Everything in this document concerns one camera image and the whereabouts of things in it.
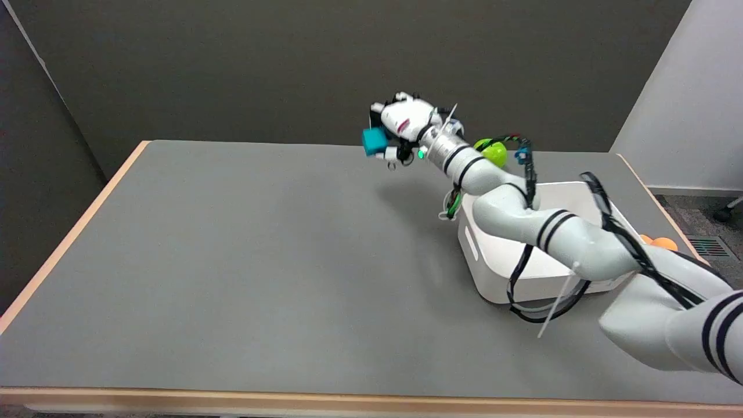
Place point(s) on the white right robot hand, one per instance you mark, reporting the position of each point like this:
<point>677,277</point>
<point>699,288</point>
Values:
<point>406,121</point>

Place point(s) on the blue cube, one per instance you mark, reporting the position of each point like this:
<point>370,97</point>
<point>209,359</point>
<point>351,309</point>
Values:
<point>375,141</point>

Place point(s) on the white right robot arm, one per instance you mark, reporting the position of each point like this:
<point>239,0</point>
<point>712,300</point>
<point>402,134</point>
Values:
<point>540,226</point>

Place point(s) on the white plastic box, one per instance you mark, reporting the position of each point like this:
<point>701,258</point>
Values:
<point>499,255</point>

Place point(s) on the green ball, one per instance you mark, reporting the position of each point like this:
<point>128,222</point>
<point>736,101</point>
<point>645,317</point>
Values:
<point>493,152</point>

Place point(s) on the white zip tie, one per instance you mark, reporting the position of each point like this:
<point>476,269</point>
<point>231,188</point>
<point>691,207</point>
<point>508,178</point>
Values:
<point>556,302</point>

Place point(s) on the orange ball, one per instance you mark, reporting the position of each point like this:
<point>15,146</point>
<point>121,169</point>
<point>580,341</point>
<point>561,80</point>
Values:
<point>663,243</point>

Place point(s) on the floor vent grille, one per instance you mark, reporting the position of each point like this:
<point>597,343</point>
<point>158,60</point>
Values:
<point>708,247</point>

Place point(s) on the black chair caster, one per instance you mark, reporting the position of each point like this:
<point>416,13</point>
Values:
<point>727,211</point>

